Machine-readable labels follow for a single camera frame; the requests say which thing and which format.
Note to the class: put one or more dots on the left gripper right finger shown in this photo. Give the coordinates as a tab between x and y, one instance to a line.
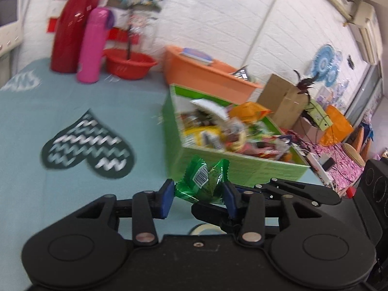
253	229

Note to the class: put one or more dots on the red thermos jug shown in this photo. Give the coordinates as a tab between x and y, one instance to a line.
69	34

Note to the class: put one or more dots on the orange plastic bag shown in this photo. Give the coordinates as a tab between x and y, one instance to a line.
339	130

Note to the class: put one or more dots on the pink thermos bottle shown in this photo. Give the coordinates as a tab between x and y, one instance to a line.
99	24

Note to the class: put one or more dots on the clear glass jar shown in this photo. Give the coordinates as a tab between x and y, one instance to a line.
136	31

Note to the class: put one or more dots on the dark red leaf plant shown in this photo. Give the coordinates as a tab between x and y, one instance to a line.
304	85

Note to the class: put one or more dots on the pink floral bedsheet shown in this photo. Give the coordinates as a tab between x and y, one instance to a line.
344	171

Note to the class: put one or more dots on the stacked bowls with blue lid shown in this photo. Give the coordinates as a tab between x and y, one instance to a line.
198	56

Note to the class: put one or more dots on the white power strip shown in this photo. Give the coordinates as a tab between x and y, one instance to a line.
325	177

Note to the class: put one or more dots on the stainless steel bowl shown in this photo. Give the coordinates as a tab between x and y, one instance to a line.
243	74

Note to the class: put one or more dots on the brown cardboard box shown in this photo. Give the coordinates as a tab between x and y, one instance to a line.
284	101

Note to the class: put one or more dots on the red plastic basket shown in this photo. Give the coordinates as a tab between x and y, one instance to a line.
134	68

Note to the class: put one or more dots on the orange snack bag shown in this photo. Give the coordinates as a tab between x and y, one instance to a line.
249	112

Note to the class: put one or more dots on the green candy wrapper packet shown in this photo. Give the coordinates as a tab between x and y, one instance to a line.
202	183

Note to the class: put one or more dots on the small tan cardboard box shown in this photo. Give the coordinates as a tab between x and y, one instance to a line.
306	131

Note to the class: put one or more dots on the white appliance with screen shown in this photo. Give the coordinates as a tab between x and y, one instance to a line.
11	31

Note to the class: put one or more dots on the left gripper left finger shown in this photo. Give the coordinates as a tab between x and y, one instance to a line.
143	208

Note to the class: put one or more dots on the red round stool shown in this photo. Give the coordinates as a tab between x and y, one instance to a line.
350	192

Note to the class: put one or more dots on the orange plastic basin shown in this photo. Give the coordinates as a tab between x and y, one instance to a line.
215	79

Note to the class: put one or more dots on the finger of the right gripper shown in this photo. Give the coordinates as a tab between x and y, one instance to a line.
221	215

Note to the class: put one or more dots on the green white small box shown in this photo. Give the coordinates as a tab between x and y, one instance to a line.
318	115

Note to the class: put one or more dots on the green white cardboard box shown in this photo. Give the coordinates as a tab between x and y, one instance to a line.
256	152

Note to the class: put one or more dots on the blue round wall decoration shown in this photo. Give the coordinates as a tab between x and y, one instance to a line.
322	62

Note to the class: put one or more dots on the white air conditioner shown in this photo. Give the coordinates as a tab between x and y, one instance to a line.
364	24

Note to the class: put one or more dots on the yellow soft bread snack bag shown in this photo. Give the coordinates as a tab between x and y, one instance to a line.
201	136

